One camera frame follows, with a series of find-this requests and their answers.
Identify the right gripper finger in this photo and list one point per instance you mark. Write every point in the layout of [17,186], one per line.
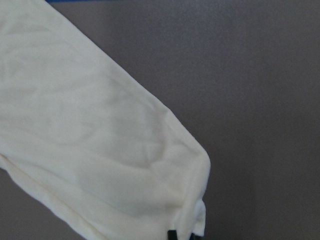
[172,235]

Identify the cream long sleeve shirt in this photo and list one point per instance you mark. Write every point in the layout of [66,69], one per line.
[84,138]

